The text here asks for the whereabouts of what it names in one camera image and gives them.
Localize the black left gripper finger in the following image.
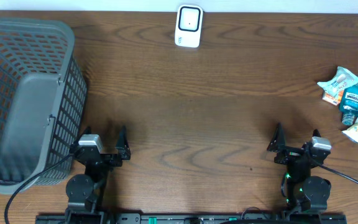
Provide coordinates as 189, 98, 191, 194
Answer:
115, 126, 131, 160
77, 126, 91, 140

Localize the small orange snack pack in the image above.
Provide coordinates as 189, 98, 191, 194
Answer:
322, 90, 344, 106

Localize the blue mouthwash bottle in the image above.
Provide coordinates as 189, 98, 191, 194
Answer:
339, 83, 358, 126

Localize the light blue tissue pack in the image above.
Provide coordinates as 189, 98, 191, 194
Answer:
317, 66, 358, 97

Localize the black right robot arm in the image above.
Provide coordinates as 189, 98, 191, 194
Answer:
267, 124, 332, 213

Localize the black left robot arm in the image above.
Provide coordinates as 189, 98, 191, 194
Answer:
64, 127, 131, 224

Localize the white barcode scanner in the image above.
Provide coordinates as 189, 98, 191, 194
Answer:
174, 4, 203, 48

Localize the grey plastic shopping basket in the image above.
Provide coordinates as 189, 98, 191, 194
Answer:
0, 17, 87, 195

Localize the black mounting rail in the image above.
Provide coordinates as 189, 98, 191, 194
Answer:
35, 213, 347, 224

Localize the black left camera cable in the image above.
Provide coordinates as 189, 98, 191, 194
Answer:
4, 154, 74, 224

